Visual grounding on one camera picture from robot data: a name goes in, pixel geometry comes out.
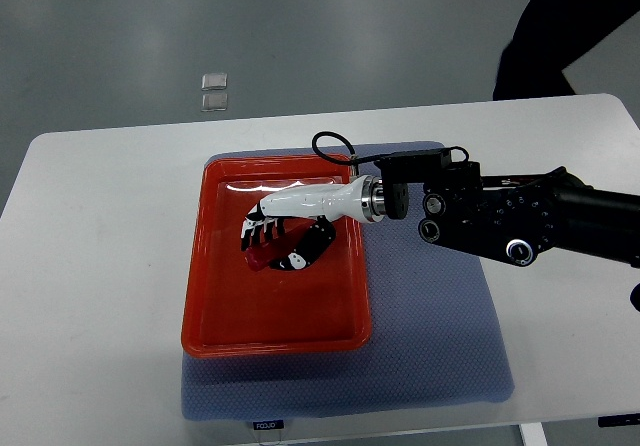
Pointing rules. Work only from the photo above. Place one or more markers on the white table leg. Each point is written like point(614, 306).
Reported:
point(532, 434)

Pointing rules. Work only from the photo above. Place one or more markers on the grey floor plate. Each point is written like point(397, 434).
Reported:
point(214, 81)
point(214, 101)

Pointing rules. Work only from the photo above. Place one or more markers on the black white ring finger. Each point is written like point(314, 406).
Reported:
point(255, 228)

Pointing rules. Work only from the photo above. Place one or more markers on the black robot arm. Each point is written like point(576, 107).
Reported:
point(510, 219)

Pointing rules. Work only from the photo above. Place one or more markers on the dark blue label tag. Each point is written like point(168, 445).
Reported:
point(268, 425)

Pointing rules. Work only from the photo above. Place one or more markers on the person in black trousers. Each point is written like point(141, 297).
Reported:
point(550, 36)

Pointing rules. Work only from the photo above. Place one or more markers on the upper grey floor plate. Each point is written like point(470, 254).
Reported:
point(214, 81)

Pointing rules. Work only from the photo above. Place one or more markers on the red pepper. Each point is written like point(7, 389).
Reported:
point(260, 258)

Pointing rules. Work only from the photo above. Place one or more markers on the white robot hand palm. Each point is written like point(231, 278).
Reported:
point(361, 200)

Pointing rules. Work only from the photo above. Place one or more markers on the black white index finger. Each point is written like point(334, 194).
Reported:
point(280, 226)

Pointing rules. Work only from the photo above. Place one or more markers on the red plastic tray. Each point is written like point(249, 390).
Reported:
point(231, 310)

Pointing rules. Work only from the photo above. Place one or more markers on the blue grey mesh mat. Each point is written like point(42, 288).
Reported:
point(435, 341)

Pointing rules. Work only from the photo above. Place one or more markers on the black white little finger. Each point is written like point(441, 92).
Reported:
point(254, 214)

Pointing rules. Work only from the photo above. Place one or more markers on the lower grey floor plate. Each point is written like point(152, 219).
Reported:
point(214, 101)

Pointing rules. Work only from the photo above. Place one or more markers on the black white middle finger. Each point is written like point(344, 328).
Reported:
point(268, 228)

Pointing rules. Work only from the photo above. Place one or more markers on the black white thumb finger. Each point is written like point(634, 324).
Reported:
point(313, 243)

